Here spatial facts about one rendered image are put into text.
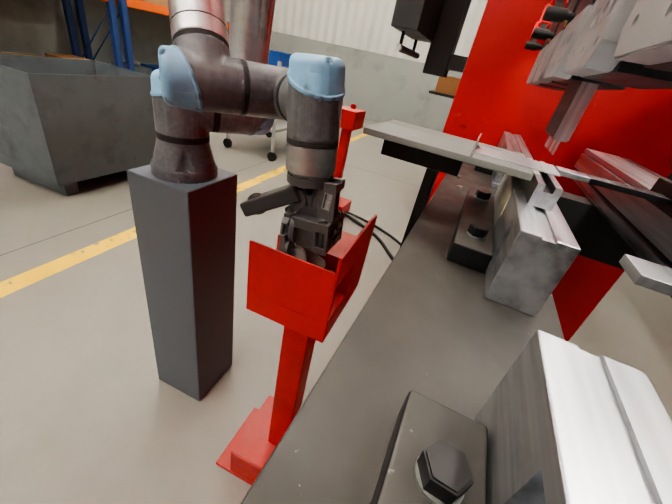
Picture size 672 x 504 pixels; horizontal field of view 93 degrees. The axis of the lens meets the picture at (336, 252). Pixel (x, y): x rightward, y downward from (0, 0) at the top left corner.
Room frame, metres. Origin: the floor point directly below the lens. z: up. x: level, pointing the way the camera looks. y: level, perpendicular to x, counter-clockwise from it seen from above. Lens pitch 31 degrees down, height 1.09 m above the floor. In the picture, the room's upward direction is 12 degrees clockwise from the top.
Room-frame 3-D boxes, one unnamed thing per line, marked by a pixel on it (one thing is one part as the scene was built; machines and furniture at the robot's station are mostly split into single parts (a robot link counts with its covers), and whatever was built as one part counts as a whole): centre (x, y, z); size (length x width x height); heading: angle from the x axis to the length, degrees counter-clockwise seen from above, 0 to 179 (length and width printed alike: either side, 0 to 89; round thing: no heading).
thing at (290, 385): (0.52, 0.04, 0.39); 0.06 x 0.06 x 0.54; 74
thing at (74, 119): (2.18, 1.94, 0.36); 0.80 x 0.60 x 0.72; 165
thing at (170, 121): (0.75, 0.41, 0.94); 0.13 x 0.12 x 0.14; 123
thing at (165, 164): (0.75, 0.41, 0.82); 0.15 x 0.15 x 0.10
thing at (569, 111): (0.56, -0.29, 1.07); 0.10 x 0.02 x 0.10; 162
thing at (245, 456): (0.53, 0.07, 0.06); 0.25 x 0.20 x 0.12; 74
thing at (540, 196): (0.52, -0.28, 0.99); 0.20 x 0.03 x 0.03; 162
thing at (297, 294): (0.52, 0.04, 0.75); 0.20 x 0.16 x 0.18; 164
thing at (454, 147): (0.60, -0.15, 1.00); 0.26 x 0.18 x 0.01; 72
